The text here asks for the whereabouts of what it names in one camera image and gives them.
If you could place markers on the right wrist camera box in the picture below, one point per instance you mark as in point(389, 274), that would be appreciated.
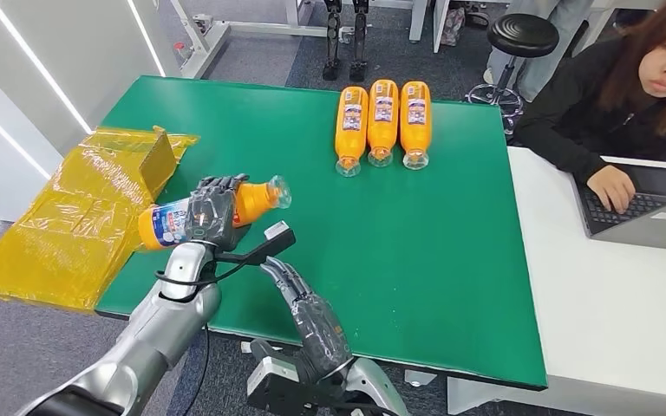
point(270, 378)

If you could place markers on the black round stool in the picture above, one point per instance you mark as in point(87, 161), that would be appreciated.
point(522, 35)

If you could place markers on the patterned bag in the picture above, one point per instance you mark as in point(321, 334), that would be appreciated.
point(452, 26)

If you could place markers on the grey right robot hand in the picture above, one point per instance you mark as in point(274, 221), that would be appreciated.
point(316, 333)

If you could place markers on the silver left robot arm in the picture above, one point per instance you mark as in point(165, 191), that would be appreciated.
point(160, 327)

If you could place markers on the yellow plastic wrapped box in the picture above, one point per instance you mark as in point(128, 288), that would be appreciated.
point(80, 224)

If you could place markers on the white metal frame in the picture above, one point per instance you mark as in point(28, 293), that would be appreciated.
point(252, 27)

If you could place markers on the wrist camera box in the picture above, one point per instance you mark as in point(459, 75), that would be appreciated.
point(278, 232)
point(270, 378)

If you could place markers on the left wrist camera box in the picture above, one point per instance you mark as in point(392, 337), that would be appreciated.
point(278, 232)

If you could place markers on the black robot leg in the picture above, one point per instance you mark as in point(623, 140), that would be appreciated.
point(332, 40)
point(359, 40)

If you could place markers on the white table foot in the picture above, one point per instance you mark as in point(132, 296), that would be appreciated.
point(419, 378)

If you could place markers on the grey laptop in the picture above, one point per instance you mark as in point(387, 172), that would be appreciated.
point(649, 227)

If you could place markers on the green table mat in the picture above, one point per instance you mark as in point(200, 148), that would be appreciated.
point(321, 241)

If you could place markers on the person's hand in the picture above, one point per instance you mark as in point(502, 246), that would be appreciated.
point(611, 189)

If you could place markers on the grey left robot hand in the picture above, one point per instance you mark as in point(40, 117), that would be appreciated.
point(209, 212)

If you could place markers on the orange juice bottle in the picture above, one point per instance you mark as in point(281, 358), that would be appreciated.
point(415, 117)
point(258, 198)
point(352, 123)
point(383, 117)

